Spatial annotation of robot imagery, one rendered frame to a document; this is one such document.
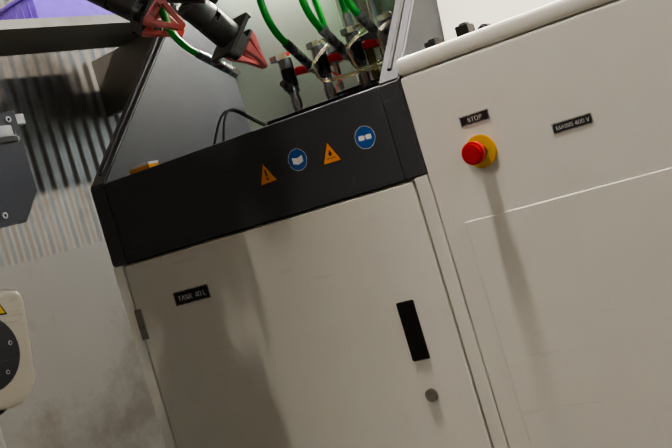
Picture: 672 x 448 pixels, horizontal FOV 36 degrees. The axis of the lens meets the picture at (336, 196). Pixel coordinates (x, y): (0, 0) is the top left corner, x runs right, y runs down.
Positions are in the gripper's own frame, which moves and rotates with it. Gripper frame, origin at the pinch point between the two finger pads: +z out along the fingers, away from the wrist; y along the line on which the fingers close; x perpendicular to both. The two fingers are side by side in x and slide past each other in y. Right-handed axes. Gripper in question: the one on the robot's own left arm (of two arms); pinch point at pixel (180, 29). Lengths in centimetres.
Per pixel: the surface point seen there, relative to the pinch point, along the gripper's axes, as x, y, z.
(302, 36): -24.2, 25.4, 21.6
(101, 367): 38, 193, 6
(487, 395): 48, -26, 73
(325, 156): 21.3, -23.9, 34.3
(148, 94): 7.0, 20.1, -2.1
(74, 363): 42, 187, -2
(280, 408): 58, 2, 47
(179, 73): -3.6, 27.3, 0.8
